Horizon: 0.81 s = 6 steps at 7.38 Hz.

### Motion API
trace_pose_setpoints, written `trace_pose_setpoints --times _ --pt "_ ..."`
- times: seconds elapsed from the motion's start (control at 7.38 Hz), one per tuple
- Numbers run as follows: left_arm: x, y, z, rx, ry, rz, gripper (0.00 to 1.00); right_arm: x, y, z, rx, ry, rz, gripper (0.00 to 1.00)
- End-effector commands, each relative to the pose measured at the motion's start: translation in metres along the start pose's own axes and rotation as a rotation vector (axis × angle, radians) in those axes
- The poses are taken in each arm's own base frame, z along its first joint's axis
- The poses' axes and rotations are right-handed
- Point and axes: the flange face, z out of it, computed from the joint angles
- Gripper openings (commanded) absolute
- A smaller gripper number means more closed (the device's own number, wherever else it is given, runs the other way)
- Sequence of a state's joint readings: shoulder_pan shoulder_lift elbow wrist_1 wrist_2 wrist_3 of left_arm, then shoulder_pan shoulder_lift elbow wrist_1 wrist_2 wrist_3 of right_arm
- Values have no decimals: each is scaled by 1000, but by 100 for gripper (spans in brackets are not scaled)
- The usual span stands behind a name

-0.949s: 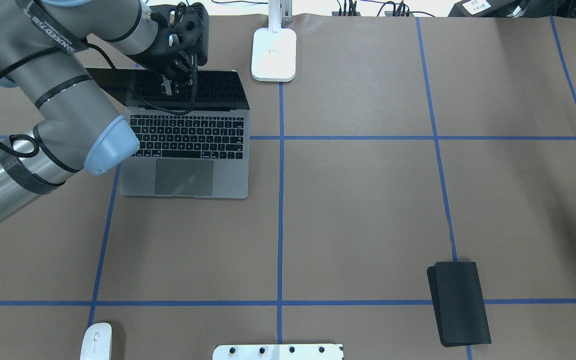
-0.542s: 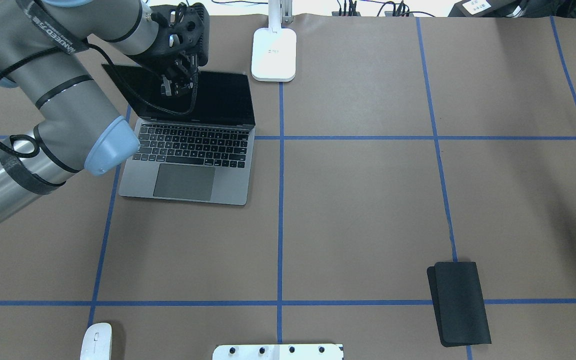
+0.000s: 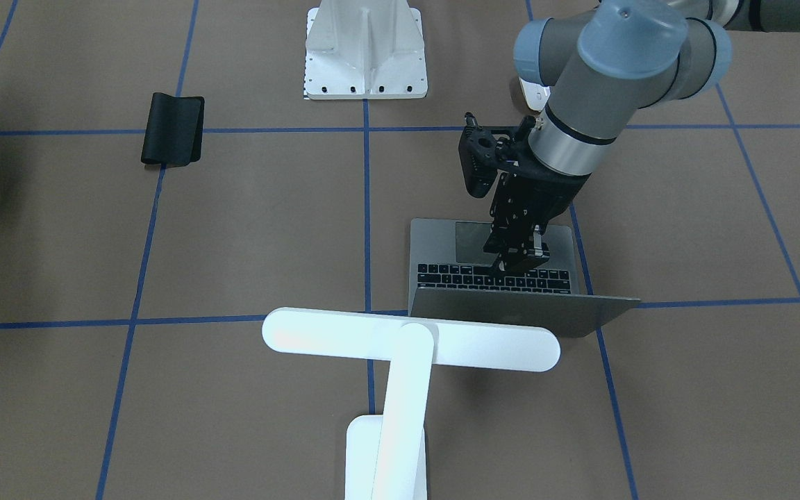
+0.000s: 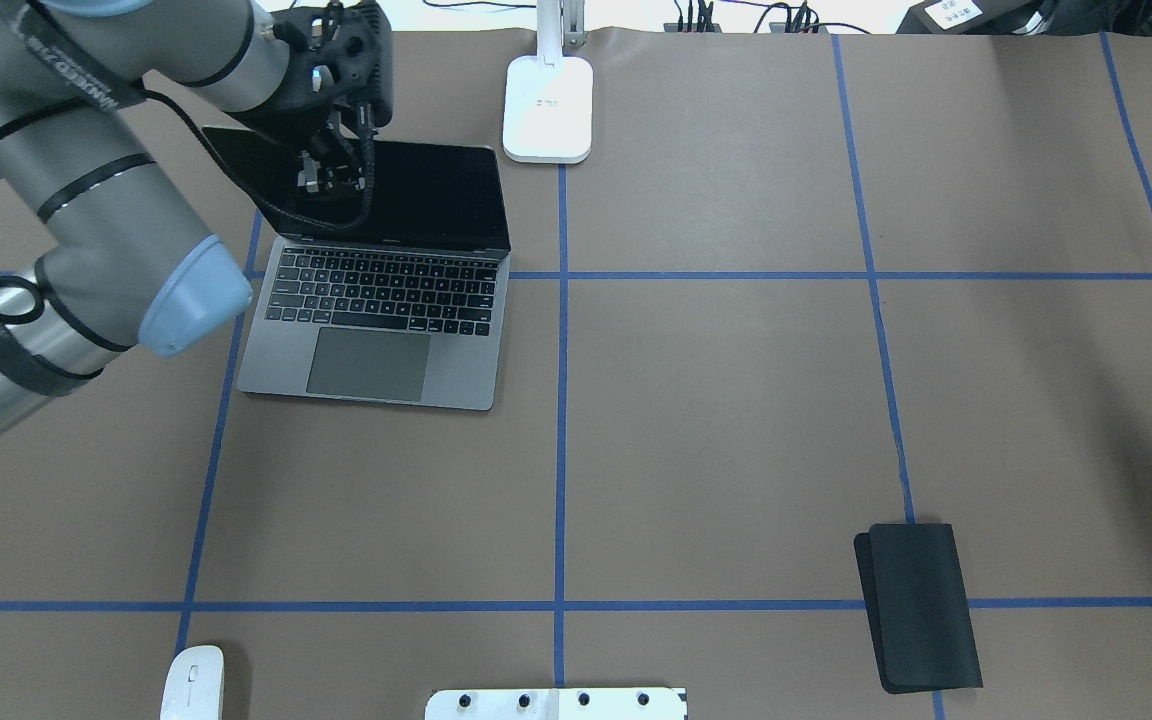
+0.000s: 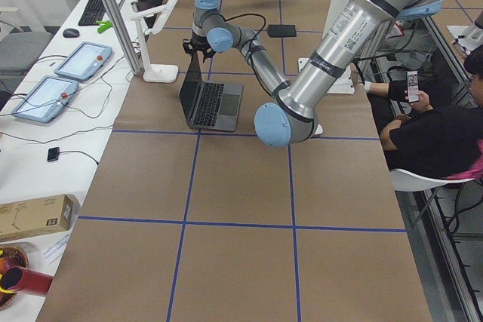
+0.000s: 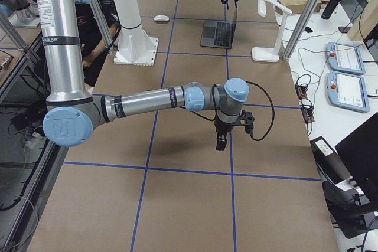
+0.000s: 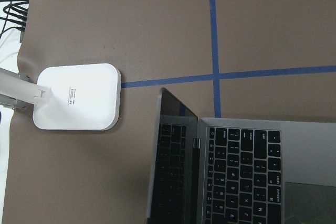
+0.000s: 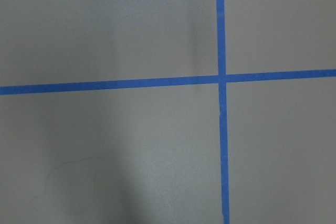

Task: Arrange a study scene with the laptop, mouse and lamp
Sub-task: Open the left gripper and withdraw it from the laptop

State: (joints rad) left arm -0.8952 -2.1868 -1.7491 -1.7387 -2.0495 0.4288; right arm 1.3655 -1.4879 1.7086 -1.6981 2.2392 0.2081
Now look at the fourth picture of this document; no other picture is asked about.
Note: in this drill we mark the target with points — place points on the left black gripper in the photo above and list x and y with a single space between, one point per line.
281 112

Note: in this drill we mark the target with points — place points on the grey laptop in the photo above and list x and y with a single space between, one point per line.
407 309

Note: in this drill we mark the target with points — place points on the white computer mouse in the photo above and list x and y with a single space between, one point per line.
194 684

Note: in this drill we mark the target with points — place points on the black mouse pad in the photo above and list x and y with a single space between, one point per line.
917 612

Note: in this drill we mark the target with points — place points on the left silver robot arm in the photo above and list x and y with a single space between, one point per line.
133 264

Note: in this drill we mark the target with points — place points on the white desk lamp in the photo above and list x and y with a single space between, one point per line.
548 107

